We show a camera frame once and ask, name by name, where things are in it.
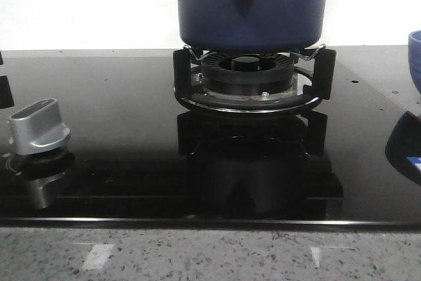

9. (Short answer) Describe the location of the blue ribbed bowl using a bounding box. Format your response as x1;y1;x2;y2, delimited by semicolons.
408;30;421;92

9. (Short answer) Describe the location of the blue cooking pot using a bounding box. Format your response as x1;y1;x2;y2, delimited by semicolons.
178;0;326;53

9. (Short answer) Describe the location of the right black burner head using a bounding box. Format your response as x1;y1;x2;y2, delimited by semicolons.
201;53;294;95

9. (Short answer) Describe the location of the black glass gas stove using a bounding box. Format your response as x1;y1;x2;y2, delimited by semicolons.
1;47;420;230

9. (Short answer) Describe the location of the right black pan support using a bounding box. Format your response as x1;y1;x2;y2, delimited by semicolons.
173;48;336;116

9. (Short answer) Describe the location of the black pan support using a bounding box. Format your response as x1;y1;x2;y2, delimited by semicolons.
173;48;336;116
0;49;14;109

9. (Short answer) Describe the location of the silver stove knob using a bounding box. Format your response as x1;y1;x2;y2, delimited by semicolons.
8;99;70;155

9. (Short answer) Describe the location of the left black pan support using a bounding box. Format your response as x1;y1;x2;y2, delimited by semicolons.
0;49;14;109

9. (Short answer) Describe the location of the blue white stove sticker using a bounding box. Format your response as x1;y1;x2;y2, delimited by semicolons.
407;157;421;172

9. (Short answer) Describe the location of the metal wire pot trivet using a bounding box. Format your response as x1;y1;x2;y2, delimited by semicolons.
183;43;326;62

